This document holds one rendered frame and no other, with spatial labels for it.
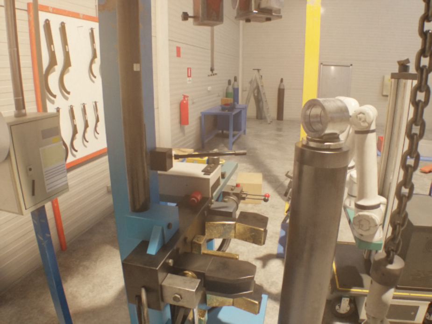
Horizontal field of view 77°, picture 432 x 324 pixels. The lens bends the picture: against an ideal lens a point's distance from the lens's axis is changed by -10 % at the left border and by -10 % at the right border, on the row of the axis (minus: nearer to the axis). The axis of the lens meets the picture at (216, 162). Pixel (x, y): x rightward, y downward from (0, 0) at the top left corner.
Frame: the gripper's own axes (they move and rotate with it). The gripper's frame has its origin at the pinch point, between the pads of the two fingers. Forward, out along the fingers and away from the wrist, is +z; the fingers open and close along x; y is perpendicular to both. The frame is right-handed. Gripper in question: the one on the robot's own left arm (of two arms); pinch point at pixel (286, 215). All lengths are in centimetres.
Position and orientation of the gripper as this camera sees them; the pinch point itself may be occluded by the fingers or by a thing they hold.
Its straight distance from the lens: 216.1
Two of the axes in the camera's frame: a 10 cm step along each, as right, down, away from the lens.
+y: -8.6, -4.7, 1.9
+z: -3.3, 8.0, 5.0
